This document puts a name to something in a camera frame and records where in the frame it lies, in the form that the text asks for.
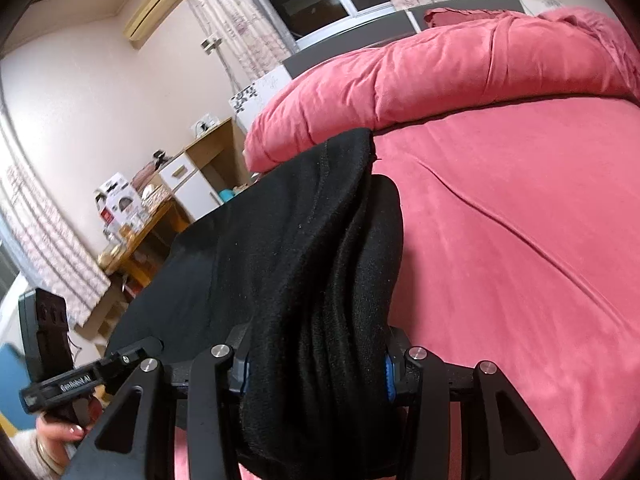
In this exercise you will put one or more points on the window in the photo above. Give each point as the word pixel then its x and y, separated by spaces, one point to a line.
pixel 310 0

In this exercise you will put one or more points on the grey headboard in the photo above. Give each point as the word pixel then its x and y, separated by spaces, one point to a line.
pixel 320 62

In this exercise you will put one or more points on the pink bed sheet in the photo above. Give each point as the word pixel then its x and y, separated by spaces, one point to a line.
pixel 500 210

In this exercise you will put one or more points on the wooden desk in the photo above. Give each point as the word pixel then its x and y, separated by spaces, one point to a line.
pixel 145 240

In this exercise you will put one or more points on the white and wood cabinet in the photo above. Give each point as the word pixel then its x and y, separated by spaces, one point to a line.
pixel 190 185

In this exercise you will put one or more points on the beige air conditioner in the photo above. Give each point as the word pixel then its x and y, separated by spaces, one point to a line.
pixel 155 5

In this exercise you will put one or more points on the black pants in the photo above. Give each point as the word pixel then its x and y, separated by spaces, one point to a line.
pixel 300 260

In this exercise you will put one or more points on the pink pillow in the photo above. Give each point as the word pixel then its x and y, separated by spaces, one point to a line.
pixel 450 17

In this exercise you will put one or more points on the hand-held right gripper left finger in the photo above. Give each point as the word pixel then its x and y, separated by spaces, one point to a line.
pixel 241 371

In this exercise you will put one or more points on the pink duvet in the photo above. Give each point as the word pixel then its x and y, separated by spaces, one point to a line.
pixel 400 75

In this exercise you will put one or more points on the white floral storage box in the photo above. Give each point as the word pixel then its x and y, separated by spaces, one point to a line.
pixel 255 95

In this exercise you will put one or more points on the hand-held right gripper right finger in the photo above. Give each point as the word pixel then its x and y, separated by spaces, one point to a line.
pixel 389 377

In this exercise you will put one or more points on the small teal container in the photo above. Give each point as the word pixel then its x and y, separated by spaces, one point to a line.
pixel 226 195

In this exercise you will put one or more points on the person's left forearm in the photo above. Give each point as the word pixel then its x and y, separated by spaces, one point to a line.
pixel 25 455

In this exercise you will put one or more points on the pink bag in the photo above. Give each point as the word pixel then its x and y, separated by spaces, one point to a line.
pixel 145 174

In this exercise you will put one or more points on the blue object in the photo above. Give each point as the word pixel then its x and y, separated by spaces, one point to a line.
pixel 11 385

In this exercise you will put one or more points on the white appliance carton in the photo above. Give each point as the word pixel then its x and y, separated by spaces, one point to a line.
pixel 117 200

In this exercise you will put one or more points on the white power adapter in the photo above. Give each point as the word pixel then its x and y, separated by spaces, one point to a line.
pixel 205 126

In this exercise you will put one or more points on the person's left hand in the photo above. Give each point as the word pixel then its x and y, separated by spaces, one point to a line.
pixel 55 432

